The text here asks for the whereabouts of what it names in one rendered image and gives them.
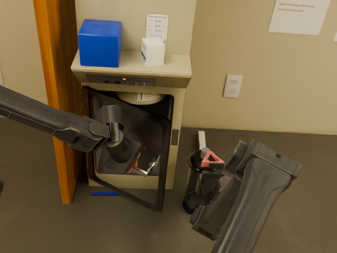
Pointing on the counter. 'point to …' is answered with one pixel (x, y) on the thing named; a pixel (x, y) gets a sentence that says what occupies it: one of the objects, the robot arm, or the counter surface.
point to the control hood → (182, 82)
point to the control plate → (121, 80)
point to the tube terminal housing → (133, 24)
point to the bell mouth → (140, 97)
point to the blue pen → (104, 193)
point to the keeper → (175, 136)
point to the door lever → (144, 169)
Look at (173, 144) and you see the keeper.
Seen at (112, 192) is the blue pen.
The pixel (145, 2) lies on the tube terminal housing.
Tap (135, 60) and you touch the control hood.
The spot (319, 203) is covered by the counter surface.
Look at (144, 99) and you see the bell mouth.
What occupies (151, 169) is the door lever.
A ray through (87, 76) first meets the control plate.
